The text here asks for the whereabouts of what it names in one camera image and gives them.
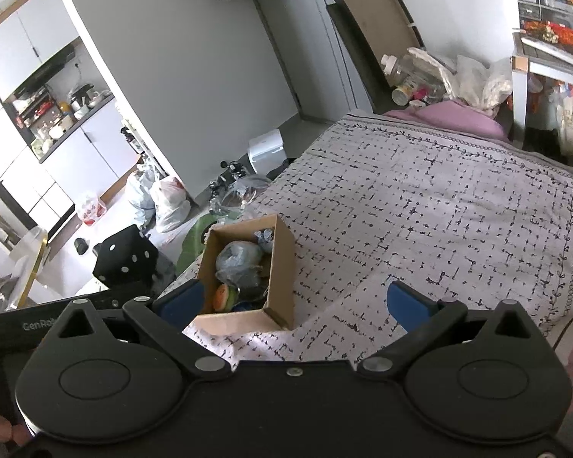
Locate blue denim fabric piece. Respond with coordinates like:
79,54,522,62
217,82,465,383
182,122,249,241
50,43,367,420
253,229,274,254

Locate person's hand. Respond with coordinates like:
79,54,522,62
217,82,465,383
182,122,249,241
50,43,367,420
0,416,32,447

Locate orange green plush fruit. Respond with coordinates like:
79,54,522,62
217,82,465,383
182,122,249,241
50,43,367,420
212,283,239,313

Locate grey bundle in plastic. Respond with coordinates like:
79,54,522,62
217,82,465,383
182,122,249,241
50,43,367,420
215,241,264,290

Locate grid pattern bed blanket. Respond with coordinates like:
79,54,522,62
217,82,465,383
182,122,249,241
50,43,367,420
185,111,573,363

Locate brown cardboard box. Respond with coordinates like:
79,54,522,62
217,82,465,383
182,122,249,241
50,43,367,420
193,215,295,336

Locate white plastic bags pile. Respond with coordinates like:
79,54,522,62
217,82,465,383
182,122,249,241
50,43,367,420
124,163,191,234

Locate red item bag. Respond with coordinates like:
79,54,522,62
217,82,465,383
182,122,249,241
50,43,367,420
76,197,107,226

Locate clear plastic bag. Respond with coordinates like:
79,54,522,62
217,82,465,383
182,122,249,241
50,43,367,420
209,175,272,223

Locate black tripod on floor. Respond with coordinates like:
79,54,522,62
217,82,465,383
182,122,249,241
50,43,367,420
209,161,248,217

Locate white small appliance box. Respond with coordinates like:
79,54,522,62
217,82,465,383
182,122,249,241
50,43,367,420
247,129,288,176

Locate pink pillow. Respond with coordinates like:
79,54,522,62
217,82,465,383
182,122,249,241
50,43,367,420
385,100,508,142

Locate paper cup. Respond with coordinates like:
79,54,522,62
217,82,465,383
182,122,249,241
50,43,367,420
391,82,418,106

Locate clear plastic jar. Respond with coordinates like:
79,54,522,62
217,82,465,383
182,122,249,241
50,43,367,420
381,55,443,87

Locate white crumpled bags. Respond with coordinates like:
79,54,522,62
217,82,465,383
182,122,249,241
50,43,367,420
408,48,513,116

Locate kitchen shelf with items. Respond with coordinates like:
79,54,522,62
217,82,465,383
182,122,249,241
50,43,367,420
4,39,112,159

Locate white side desk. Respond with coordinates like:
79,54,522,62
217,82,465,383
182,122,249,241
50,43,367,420
510,30,573,148

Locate brown wooden board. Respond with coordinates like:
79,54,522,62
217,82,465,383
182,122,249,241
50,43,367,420
328,0,423,114

